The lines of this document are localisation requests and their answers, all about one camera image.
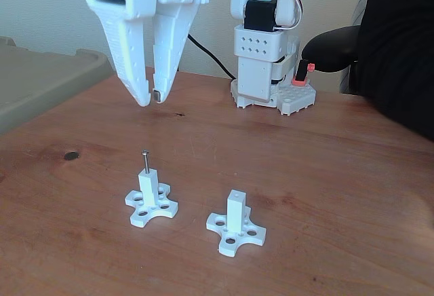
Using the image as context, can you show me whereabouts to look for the beige plastic bin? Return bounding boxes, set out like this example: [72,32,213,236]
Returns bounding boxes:
[0,36,118,137]

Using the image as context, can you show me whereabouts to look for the orange and black clamp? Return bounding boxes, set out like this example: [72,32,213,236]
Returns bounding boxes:
[292,58,315,88]

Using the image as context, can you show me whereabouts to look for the black chair armrest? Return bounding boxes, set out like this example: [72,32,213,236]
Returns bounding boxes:
[301,25,360,73]

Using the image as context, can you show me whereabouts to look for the person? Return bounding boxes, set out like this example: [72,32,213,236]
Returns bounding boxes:
[355,0,434,141]

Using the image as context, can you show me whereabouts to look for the black webcam cable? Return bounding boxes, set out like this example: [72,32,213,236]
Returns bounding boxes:
[187,33,237,81]

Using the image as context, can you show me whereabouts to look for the white cross-base post stand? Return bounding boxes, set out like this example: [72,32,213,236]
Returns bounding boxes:
[124,169,179,228]
[205,189,267,258]

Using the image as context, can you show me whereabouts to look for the white servo wire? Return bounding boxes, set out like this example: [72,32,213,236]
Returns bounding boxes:
[277,0,303,31]

